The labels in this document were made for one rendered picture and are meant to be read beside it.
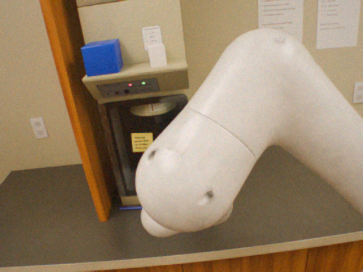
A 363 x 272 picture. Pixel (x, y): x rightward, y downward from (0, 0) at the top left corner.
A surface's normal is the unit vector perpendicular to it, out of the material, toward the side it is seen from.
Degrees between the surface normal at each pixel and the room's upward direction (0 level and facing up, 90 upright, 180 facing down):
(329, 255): 90
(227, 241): 0
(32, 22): 90
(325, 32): 90
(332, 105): 66
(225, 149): 60
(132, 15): 90
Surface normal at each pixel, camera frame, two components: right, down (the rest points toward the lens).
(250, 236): -0.11, -0.89
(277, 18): 0.04, 0.45
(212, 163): 0.22, -0.10
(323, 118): 0.15, 0.24
